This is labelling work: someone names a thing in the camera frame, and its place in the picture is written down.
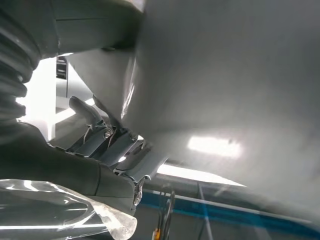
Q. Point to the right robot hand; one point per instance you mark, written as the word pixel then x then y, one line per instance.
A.
pixel 62 165

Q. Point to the clear plastic film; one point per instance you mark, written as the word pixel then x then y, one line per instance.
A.
pixel 50 212

